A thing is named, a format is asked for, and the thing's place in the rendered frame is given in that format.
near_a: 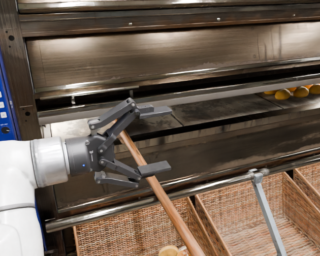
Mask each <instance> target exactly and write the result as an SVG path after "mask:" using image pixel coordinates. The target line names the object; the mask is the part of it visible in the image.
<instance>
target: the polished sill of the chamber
mask: <svg viewBox="0 0 320 256"><path fill-rule="evenodd" d="M317 114H320V103H314V104H308V105H303V106H297V107H291V108H285V109H280V110H274V111H268V112H263V113H257V114H251V115H245V116H239V117H234V118H228V119H222V120H217V121H211V122H205V123H199V124H193V125H188V126H182V127H176V128H173V129H167V130H161V131H156V132H149V133H144V134H138V135H132V136H130V138H131V140H132V141H133V143H134V144H135V146H136V148H137V149H140V148H145V147H151V146H156V145H161V144H167V143H172V142H177V141H182V140H187V139H193V138H198V137H203V136H208V135H214V134H219V133H224V132H229V131H235V130H240V129H245V128H249V127H254V126H259V125H265V124H270V123H275V122H280V121H285V120H291V119H296V118H301V117H306V116H311V115H317ZM113 143H114V147H115V149H114V153H119V152H125V151H129V149H128V147H127V146H126V144H125V142H124V140H123V139H122V138H116V139H115V141H114V142H113Z"/></svg>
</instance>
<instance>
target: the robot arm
mask: <svg viewBox="0 0 320 256"><path fill-rule="evenodd" d="M169 114H172V110H171V109H170V108H169V107H168V106H161V107H154V106H153V105H142V106H136V103H135V102H134V100H133V99H132V98H128V99H126V100H125V101H123V102H122V103H120V104H118V105H117V106H115V107H114V108H112V109H110V110H109V111H107V112H106V113H104V114H103V115H101V116H99V117H97V118H93V119H90V120H88V121H87V124H88V126H89V128H90V132H91V134H89V135H88V136H78V137H72V138H66V139H65V142H62V140H61V137H60V136H56V137H50V138H44V139H38V140H37V139H35V140H32V141H15V140H10V141H0V256H44V249H43V240H42V233H41V228H40V224H39V221H38V218H37V214H36V209H35V189H36V188H39V187H46V186H49V185H54V184H58V183H63V182H67V181H68V174H71V177H74V176H79V175H83V174H88V173H89V172H91V171H95V174H94V179H95V182H96V184H102V183H110V184H116V185H121V186H127V187H132V188H138V187H139V182H140V180H141V179H143V178H147V177H152V176H154V175H155V173H160V172H164V171H169V170H171V166H170V165H169V164H168V162H167V161H162V162H157V163H152V164H148V165H143V166H138V167H137V170H135V169H133V168H131V167H129V166H127V165H125V164H123V163H121V162H119V161H117V160H116V159H115V153H114V149H115V147H114V143H113V142H114V141H115V139H116V137H117V136H118V135H119V134H120V133H121V132H122V131H123V130H124V129H125V128H126V127H127V126H128V125H129V124H130V123H131V122H132V121H133V120H134V119H135V118H136V117H138V118H139V119H144V118H151V117H157V116H163V115H169ZM120 116H121V117H120ZM118 117H120V118H119V119H118V120H117V121H116V122H115V123H114V124H113V125H112V126H111V127H110V128H109V129H107V130H106V131H105V132H104V133H103V134H99V133H97V132H98V131H99V130H100V129H101V128H102V127H104V126H106V125H108V124H109V123H111V122H112V121H114V120H115V119H117V118H118ZM105 167H108V168H110V169H112V170H116V171H118V172H120V173H122V174H125V175H127V176H123V175H118V174H113V173H108V172H104V171H102V170H103V169H104V168H105Z"/></svg>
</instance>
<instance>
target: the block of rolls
mask: <svg viewBox="0 0 320 256"><path fill-rule="evenodd" d="M292 91H294V92H293V95H294V97H297V98H303V97H306V96H308V94H309V93H311V94H320V83H319V84H314V85H306V86H299V87H298V88H297V87H292V88H286V89H280V90H272V91H266V92H264V93H265V94H275V98H276V99H278V100H286V99H288V98H289V97H290V95H291V94H290V92H292Z"/></svg>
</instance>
